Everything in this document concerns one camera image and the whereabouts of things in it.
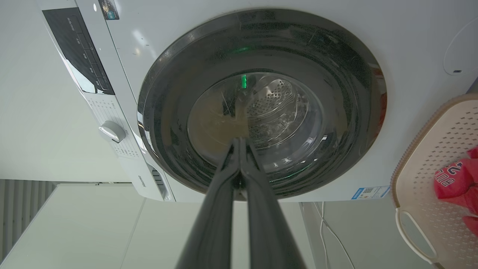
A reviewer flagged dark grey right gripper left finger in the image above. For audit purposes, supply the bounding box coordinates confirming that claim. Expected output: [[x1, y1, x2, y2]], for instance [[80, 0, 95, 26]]
[[175, 137, 240, 269]]

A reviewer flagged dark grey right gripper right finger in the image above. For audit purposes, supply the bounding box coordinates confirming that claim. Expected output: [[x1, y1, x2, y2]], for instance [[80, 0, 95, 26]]
[[239, 137, 307, 269]]

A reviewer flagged beige perforated laundry basket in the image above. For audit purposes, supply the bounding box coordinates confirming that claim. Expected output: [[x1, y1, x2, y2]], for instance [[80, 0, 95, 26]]
[[390, 93, 478, 269]]

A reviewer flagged blue energy label sticker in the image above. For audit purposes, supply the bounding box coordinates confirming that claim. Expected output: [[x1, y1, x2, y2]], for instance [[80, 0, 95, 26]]
[[351, 186, 391, 200]]

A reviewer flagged silver washer control knob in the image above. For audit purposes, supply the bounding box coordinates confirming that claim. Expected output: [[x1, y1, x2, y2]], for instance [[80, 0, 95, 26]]
[[99, 120, 126, 143]]

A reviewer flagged round dark glass washer door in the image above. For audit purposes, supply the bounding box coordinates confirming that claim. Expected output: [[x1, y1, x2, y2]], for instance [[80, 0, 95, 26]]
[[137, 9, 388, 199]]

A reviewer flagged white front-load washing machine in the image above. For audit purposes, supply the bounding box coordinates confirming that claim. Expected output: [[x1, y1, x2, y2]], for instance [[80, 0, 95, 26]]
[[37, 0, 478, 203]]

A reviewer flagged red printed garment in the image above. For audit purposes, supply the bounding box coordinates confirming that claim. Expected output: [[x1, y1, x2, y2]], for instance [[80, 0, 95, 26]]
[[434, 147, 478, 237]]

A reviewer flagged white ribbed radiator panel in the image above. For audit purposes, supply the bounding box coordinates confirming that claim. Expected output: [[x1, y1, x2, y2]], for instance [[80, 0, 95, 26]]
[[0, 179, 57, 260]]

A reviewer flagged dark sticker on washer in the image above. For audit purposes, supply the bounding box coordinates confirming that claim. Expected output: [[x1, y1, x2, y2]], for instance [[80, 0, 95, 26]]
[[99, 0, 120, 20]]

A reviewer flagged thin white cable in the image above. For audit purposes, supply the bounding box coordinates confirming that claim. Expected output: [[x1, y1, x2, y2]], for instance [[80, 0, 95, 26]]
[[313, 202, 355, 269]]

